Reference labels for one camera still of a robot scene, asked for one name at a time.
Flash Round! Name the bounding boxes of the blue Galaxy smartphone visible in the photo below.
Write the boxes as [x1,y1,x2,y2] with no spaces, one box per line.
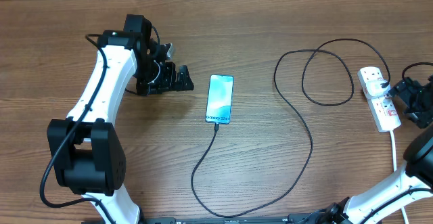
[205,74,234,124]

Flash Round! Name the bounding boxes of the white power strip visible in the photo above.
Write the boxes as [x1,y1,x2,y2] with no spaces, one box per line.
[357,66,401,132]

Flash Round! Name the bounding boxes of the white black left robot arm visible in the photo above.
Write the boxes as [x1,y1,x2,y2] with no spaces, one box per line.
[39,14,194,223]

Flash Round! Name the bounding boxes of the white power strip cord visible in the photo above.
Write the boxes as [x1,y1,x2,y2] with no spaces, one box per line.
[389,130,410,224]

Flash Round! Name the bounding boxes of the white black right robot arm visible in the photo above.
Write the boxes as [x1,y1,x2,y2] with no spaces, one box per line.
[298,66,432,223]

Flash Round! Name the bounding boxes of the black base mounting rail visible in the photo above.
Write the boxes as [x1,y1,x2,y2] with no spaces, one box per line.
[81,212,339,224]

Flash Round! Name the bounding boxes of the white charger plug adapter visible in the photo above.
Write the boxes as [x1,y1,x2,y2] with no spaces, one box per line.
[364,80,390,99]

